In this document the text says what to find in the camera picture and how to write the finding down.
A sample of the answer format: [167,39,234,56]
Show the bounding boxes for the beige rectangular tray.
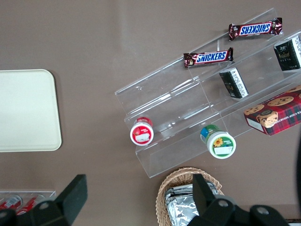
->
[0,69,63,153]

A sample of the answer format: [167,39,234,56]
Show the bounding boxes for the small black carton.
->
[273,35,301,73]
[219,67,250,101]

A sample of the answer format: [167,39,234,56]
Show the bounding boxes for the clear acrylic stepped display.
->
[114,8,301,179]

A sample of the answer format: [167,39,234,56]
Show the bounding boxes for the red lid yogurt cup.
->
[129,117,155,146]

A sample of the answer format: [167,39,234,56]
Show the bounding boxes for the green lid yogurt cup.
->
[200,124,237,160]

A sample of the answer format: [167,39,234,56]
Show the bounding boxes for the silver foil pack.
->
[164,182,223,205]
[166,201,200,226]

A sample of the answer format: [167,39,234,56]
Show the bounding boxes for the light tan wicker basket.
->
[155,167,226,226]

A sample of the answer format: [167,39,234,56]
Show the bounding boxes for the red tartan cookie box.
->
[243,85,301,136]

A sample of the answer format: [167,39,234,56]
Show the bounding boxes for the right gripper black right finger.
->
[191,173,237,226]

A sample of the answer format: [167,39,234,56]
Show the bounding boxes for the Snickers chocolate bar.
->
[183,47,234,69]
[229,17,283,42]

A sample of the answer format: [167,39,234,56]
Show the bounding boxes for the clear acrylic bottle rack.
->
[0,190,56,212]

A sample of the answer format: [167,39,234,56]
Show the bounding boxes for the red cola bottle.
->
[0,194,23,210]
[16,194,45,216]

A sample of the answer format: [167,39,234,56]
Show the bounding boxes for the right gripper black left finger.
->
[30,174,88,226]

